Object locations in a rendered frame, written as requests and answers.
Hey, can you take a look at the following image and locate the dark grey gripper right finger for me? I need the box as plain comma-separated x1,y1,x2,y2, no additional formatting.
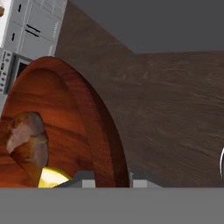
128,165,165,189

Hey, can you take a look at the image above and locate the brown wooden bowl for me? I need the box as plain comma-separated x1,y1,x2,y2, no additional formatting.
0,56,131,189

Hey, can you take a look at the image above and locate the brown chicken drumstick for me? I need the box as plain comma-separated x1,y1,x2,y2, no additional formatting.
5,111,50,188

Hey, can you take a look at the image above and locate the grey cupboard run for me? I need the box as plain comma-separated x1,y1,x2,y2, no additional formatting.
0,0,69,59

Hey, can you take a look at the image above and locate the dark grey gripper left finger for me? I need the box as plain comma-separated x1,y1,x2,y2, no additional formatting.
52,170,97,189

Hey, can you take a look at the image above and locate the yellow lemon wedge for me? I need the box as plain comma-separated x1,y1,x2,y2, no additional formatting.
38,166,74,189

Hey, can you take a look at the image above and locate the grey oven with black window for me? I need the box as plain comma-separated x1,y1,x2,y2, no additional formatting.
0,47,33,96

